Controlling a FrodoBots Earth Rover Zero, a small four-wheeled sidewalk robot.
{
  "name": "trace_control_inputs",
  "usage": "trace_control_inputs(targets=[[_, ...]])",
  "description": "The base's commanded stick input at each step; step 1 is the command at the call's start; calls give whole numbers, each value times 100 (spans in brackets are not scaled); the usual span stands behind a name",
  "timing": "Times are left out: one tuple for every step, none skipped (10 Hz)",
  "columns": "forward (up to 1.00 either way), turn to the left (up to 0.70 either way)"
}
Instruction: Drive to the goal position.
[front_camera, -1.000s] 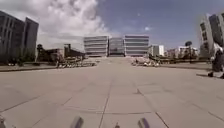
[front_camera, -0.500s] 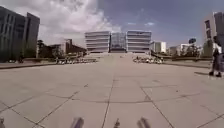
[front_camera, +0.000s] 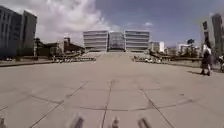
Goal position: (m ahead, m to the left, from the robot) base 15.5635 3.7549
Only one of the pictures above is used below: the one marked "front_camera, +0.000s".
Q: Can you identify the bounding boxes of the wide stone stairs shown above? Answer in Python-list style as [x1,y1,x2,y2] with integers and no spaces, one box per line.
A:
[83,50,150,56]

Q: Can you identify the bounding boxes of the grey paved plaza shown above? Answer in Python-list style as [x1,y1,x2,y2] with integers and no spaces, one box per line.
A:
[0,52,224,128]

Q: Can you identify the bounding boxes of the white striped building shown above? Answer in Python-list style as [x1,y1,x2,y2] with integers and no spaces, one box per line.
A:
[82,29,151,53]

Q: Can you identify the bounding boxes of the row of parked bicycles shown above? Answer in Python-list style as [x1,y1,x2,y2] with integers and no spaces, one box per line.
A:
[51,55,98,64]
[133,54,165,64]

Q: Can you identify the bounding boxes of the low brown building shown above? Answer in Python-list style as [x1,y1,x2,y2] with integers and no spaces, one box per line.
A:
[34,36,86,58]

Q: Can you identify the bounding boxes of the small white building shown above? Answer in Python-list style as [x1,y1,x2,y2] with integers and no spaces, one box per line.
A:
[149,41,166,54]

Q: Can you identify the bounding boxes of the robot's own part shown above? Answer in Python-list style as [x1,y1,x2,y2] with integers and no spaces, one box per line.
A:
[71,114,86,128]
[137,116,152,128]

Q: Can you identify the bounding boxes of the low white building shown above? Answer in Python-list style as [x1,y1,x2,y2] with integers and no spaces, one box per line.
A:
[176,42,191,55]

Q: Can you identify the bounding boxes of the tree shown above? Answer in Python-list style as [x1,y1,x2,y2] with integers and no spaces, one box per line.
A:
[184,38,200,59]

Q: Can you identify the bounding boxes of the person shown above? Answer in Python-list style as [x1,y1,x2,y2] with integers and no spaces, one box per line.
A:
[199,39,214,77]

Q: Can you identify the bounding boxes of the tall grey building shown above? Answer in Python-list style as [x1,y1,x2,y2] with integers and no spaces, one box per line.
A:
[0,4,38,60]

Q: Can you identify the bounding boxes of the tall pale building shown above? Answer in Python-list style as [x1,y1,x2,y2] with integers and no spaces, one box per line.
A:
[200,12,224,56]

